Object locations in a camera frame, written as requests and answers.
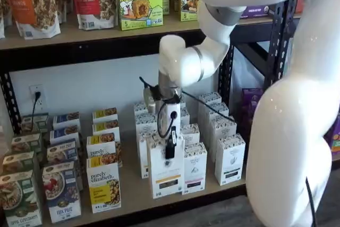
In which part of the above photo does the beige wrist camera box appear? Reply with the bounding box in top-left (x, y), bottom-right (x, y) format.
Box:
top-left (143, 85), bottom-right (158, 113)

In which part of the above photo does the purple Annie's box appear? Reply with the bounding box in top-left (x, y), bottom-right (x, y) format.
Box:
top-left (241, 87), bottom-right (264, 113)
top-left (324, 112), bottom-right (340, 163)
top-left (240, 110), bottom-right (260, 139)

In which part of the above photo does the white wall outlet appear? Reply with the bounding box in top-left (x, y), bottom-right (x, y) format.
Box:
top-left (29, 85), bottom-right (45, 111)

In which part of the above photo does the purple ZBar box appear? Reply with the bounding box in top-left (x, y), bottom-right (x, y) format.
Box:
top-left (239, 3), bottom-right (274, 21)

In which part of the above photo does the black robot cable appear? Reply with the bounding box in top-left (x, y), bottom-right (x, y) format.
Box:
top-left (139, 77), bottom-right (318, 227)

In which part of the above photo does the granola bag orange label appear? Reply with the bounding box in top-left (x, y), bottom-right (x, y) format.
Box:
top-left (0, 0), bottom-right (61, 39)

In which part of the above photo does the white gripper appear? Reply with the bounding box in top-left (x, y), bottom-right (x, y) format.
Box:
top-left (158, 103), bottom-right (183, 159)

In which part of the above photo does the white yellow purely elizabeth box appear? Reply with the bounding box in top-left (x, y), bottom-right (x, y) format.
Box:
top-left (86, 155), bottom-right (122, 214)
top-left (92, 107), bottom-right (118, 123)
top-left (92, 119), bottom-right (121, 137)
top-left (86, 133), bottom-right (123, 168)

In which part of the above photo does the green oatmeal box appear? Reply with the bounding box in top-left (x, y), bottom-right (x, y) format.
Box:
top-left (2, 151), bottom-right (38, 177)
top-left (0, 170), bottom-right (43, 227)
top-left (10, 132), bottom-right (43, 156)
top-left (20, 112), bottom-right (50, 135)

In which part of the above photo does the black plug with cord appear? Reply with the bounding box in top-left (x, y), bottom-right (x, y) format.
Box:
top-left (31, 91), bottom-right (43, 133)

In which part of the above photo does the granola bag blue label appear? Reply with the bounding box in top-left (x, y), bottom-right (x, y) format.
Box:
top-left (0, 0), bottom-right (14, 39)

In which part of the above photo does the orange cardboard box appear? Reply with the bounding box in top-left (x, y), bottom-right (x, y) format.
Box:
top-left (294, 0), bottom-right (305, 15)

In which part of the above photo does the blue flax oatmeal box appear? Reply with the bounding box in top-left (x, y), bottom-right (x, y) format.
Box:
top-left (41, 161), bottom-right (82, 224)
top-left (46, 138), bottom-right (78, 166)
top-left (52, 112), bottom-right (81, 131)
top-left (49, 124), bottom-right (80, 145)

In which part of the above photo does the white box yellow strip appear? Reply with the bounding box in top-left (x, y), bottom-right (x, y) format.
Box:
top-left (133, 102), bottom-right (149, 117)
top-left (134, 112), bottom-right (160, 142)
top-left (146, 134), bottom-right (186, 200)
top-left (138, 131), bottom-right (151, 179)

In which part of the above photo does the white box dark green strip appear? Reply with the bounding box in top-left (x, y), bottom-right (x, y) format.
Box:
top-left (198, 91), bottom-right (223, 121)
top-left (203, 102), bottom-right (230, 142)
top-left (214, 133), bottom-right (247, 187)
top-left (208, 115), bottom-right (237, 164)

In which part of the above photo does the white box pink strip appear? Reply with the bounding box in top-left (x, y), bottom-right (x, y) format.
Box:
top-left (180, 123), bottom-right (201, 147)
top-left (180, 107), bottom-right (191, 128)
top-left (182, 141), bottom-right (208, 196)

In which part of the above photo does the black metal shelf unit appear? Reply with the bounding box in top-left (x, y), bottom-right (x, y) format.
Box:
top-left (233, 0), bottom-right (303, 92)
top-left (0, 0), bottom-right (283, 227)

